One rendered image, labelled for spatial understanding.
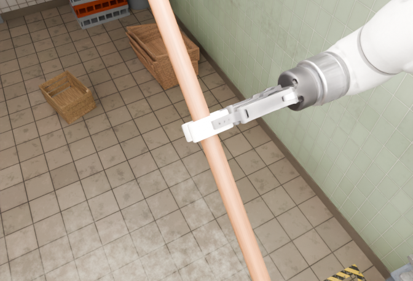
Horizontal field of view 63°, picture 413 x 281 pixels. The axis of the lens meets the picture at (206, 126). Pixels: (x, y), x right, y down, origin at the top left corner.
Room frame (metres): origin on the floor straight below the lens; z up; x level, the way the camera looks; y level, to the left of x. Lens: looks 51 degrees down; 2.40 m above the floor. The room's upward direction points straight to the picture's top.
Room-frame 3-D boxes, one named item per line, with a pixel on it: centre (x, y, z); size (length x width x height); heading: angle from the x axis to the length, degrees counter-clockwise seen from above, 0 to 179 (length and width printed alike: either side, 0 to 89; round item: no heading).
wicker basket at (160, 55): (2.69, 0.42, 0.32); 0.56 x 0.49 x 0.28; 36
